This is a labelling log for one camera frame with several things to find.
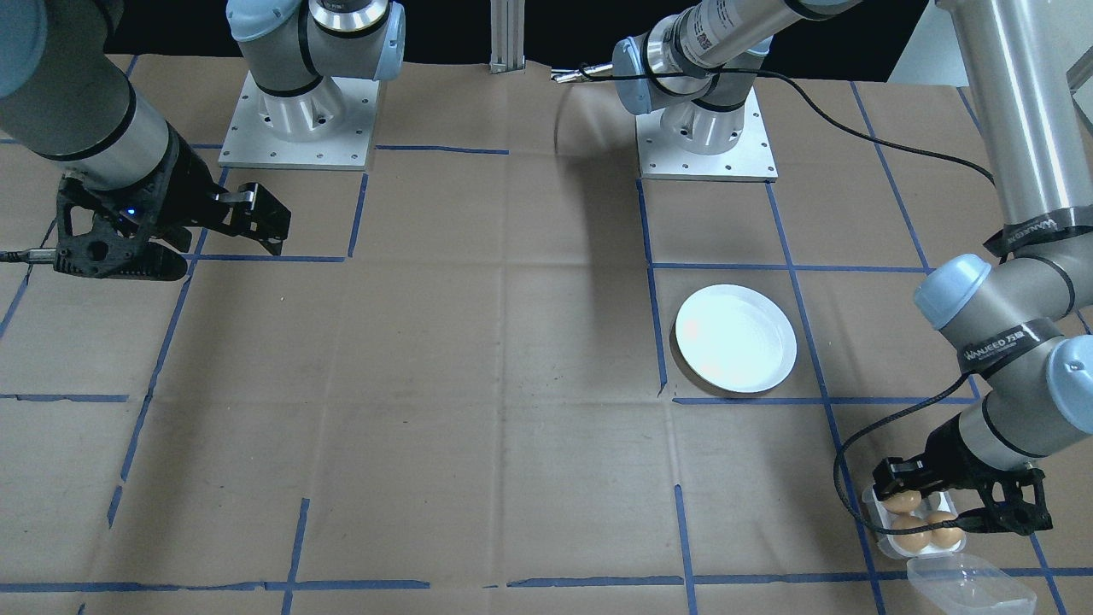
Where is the clear plastic egg carton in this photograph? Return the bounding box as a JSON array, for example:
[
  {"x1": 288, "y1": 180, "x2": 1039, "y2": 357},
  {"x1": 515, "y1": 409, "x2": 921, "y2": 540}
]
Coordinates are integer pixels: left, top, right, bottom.
[{"x1": 861, "y1": 483, "x2": 1039, "y2": 615}]

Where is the white round plate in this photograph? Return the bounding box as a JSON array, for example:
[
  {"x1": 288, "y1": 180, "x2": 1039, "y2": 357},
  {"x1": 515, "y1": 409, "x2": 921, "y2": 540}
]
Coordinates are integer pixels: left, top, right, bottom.
[{"x1": 675, "y1": 284, "x2": 798, "y2": 395}]

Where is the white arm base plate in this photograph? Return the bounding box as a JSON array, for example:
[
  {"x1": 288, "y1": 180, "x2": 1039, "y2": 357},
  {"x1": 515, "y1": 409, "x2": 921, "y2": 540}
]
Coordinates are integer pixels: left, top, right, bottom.
[
  {"x1": 635, "y1": 85, "x2": 779, "y2": 183},
  {"x1": 218, "y1": 70, "x2": 382, "y2": 172}
]

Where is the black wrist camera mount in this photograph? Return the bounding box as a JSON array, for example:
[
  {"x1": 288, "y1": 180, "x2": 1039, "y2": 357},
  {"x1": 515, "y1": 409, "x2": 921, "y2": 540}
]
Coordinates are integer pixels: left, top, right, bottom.
[
  {"x1": 980, "y1": 467, "x2": 1053, "y2": 536},
  {"x1": 53, "y1": 175, "x2": 176, "y2": 283}
]

